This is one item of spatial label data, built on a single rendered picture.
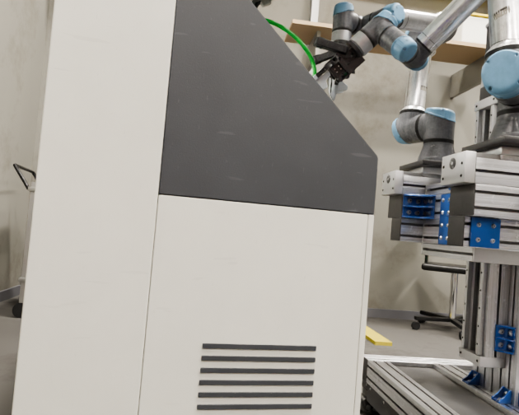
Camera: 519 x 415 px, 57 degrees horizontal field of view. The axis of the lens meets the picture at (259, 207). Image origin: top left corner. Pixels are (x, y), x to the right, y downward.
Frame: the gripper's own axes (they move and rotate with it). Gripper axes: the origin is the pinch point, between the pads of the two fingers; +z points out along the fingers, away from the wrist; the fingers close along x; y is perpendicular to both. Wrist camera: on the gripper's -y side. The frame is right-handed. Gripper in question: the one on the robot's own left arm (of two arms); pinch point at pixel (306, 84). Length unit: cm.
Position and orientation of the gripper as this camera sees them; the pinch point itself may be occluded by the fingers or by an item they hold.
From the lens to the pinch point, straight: 169.9
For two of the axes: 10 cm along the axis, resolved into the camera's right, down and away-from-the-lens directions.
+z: -7.5, 6.5, 1.2
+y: 6.6, 7.4, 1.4
